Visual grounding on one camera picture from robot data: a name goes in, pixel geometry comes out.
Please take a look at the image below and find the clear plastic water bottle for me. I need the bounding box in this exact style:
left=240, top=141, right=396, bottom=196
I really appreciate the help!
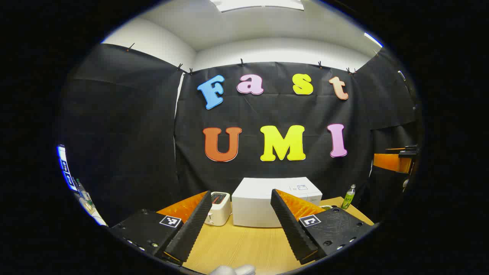
left=75, top=178, right=93, bottom=205

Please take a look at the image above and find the green label drink bottle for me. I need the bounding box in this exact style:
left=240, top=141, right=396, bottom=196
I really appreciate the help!
left=341, top=184, right=356, bottom=210

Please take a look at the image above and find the white toaster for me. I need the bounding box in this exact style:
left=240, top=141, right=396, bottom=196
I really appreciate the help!
left=204, top=191, right=232, bottom=226

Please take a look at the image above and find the black backdrop cloth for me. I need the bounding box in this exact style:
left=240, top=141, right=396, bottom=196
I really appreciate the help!
left=57, top=43, right=423, bottom=228

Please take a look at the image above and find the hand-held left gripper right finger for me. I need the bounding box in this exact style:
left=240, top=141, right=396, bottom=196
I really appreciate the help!
left=270, top=188, right=377, bottom=265

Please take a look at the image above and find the white microwave oven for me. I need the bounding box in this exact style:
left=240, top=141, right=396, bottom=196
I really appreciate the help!
left=231, top=177, right=323, bottom=228

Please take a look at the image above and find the white side desk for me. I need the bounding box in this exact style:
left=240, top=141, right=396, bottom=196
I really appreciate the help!
left=74, top=191, right=109, bottom=226

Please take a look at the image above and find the small ceiling light panel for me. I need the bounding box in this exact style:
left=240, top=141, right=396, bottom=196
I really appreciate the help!
left=364, top=32, right=384, bottom=48

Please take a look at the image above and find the computer monitor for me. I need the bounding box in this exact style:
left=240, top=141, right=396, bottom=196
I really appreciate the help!
left=57, top=144, right=79, bottom=192

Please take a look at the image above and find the large ceiling light panel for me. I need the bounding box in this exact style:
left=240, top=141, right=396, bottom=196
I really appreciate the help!
left=209, top=0, right=305, bottom=13

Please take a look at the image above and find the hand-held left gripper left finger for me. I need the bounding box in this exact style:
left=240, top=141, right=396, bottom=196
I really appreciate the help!
left=109, top=190, right=213, bottom=264

